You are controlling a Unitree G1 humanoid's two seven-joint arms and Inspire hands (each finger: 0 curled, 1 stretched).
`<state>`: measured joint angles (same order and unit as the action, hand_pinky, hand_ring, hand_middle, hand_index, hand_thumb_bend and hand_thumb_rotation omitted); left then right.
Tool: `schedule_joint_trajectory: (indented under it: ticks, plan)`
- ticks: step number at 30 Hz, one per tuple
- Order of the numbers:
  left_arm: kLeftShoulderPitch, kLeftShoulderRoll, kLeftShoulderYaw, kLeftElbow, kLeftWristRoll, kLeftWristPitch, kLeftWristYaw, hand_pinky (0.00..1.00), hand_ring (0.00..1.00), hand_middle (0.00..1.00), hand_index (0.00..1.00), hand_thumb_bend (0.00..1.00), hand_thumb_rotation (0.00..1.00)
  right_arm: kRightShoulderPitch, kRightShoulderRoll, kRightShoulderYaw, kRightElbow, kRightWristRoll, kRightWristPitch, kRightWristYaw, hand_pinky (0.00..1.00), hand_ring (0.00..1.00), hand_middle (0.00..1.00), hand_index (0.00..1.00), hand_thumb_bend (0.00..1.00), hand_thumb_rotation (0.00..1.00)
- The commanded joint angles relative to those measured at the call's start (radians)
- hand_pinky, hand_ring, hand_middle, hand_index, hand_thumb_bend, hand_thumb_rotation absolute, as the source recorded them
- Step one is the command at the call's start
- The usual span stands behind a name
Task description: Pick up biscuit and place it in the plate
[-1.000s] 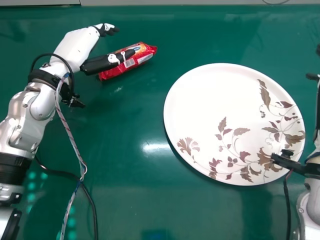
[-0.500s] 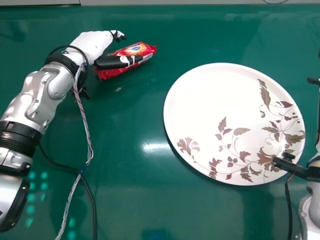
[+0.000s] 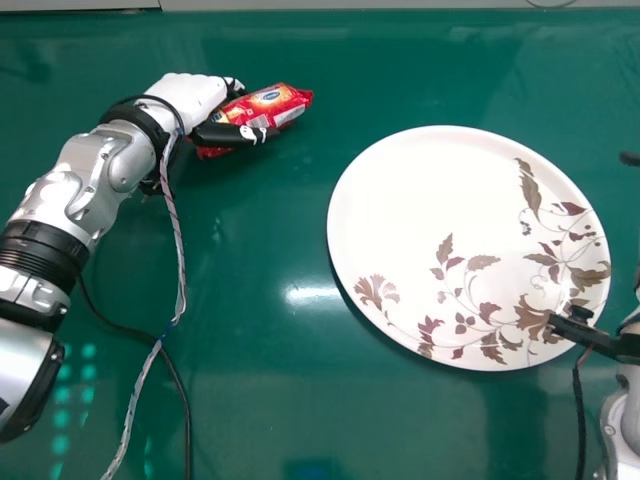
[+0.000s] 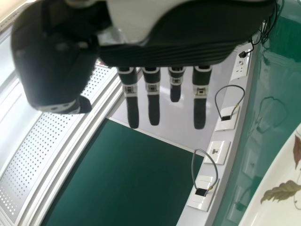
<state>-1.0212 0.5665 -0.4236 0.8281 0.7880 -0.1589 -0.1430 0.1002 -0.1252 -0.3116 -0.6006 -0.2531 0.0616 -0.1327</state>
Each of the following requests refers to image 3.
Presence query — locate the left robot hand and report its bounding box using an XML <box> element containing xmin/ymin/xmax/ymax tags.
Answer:
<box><xmin>99</xmin><ymin>72</ymin><xmax>281</xmax><ymax>152</ymax></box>

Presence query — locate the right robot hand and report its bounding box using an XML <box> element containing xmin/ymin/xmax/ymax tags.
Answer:
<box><xmin>546</xmin><ymin>151</ymin><xmax>640</xmax><ymax>365</ymax></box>

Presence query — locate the red biscuit packet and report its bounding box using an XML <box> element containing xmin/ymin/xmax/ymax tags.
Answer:
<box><xmin>192</xmin><ymin>82</ymin><xmax>315</xmax><ymax>160</ymax></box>

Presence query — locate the plate with brown leaf pattern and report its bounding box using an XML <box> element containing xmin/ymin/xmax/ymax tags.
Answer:
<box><xmin>326</xmin><ymin>124</ymin><xmax>612</xmax><ymax>372</ymax></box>

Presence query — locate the black cable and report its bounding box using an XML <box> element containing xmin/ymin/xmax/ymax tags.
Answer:
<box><xmin>74</xmin><ymin>277</ymin><xmax>194</xmax><ymax>480</ymax></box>
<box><xmin>571</xmin><ymin>342</ymin><xmax>601</xmax><ymax>480</ymax></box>

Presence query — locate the white striped cable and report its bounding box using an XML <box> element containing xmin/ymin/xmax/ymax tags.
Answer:
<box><xmin>97</xmin><ymin>127</ymin><xmax>189</xmax><ymax>480</ymax></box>

